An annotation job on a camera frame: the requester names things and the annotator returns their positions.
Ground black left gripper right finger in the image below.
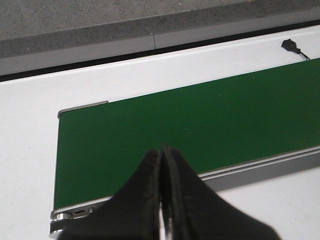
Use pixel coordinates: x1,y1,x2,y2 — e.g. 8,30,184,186
161,145,280,240

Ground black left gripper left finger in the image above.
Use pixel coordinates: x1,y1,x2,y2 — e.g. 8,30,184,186
59,149,160,240

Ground black conveyor drive belt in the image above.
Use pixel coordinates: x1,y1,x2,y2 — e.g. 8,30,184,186
49,219,71,238

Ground green conveyor belt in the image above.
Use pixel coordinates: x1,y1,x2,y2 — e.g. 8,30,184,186
53,59,320,209

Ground grey speckled stone counter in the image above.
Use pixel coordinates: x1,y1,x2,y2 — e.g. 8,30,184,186
0,0,320,81

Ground aluminium conveyor frame rail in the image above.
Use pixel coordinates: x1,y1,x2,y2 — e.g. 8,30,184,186
51,96,320,222

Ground black cable connector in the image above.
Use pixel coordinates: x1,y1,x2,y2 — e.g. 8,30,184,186
281,39,310,60

